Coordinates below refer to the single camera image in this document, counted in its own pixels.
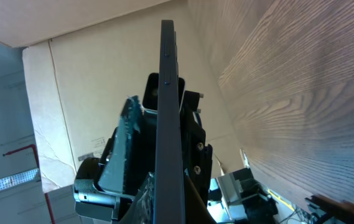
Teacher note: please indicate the Samsung Galaxy smartphone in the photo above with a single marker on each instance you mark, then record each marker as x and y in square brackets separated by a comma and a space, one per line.
[169, 204]

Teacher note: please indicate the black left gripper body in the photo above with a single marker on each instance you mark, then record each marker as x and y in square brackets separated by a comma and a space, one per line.
[92, 202]

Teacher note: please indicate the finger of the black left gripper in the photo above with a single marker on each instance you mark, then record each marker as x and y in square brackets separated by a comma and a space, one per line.
[122, 174]

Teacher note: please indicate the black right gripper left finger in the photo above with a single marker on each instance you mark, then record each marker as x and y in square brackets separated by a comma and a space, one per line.
[141, 210]

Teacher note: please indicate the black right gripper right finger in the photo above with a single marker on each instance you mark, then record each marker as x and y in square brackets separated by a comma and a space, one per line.
[195, 210]

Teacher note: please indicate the cardboard box wall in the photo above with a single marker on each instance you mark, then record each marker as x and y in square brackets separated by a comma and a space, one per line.
[64, 94]

